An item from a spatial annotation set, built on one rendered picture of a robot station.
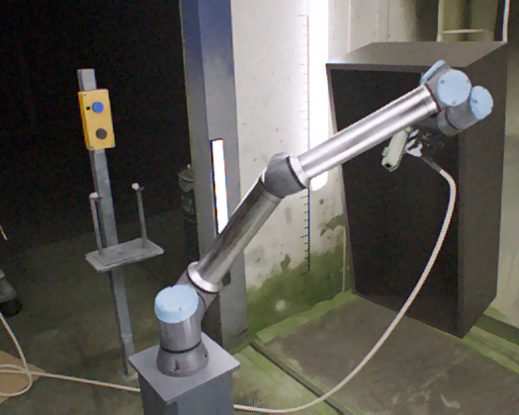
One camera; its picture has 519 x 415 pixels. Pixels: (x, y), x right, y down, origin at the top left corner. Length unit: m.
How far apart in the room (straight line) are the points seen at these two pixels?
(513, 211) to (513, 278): 0.41
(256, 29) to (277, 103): 0.39
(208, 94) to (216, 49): 0.21
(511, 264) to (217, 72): 2.00
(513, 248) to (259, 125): 1.67
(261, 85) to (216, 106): 0.29
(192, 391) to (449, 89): 1.24
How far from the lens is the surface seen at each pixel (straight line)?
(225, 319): 2.83
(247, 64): 2.53
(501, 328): 3.19
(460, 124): 1.65
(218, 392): 1.88
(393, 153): 1.77
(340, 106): 2.23
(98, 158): 2.43
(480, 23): 3.23
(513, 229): 3.28
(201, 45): 2.39
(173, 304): 1.72
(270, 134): 2.66
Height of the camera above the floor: 1.76
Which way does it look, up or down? 20 degrees down
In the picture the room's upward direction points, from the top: 2 degrees counter-clockwise
